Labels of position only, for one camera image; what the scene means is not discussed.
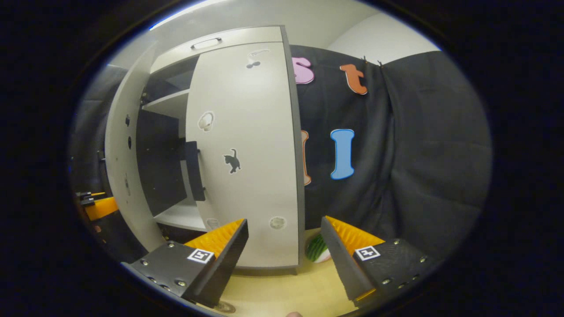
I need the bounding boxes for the black backdrop cloth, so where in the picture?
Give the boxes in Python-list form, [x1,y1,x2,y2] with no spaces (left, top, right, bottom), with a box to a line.
[379,51,493,261]
[289,44,390,233]
[70,65,133,199]

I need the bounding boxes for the white grey cabinet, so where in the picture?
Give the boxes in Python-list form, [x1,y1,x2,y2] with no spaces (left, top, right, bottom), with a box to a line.
[134,26,305,276]

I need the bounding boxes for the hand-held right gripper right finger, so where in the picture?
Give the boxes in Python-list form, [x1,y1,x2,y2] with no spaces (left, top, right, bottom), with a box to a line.
[320,216,437,307]

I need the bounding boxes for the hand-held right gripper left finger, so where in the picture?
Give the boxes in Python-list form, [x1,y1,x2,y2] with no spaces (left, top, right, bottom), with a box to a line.
[121,219,249,309]

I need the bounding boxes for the green striped toy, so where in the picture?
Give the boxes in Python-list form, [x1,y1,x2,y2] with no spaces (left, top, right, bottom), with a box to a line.
[306,233,332,263]

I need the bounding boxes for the white cabinet door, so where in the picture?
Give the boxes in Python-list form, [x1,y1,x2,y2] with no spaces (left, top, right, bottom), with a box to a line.
[105,41,167,252]
[185,42,305,269]

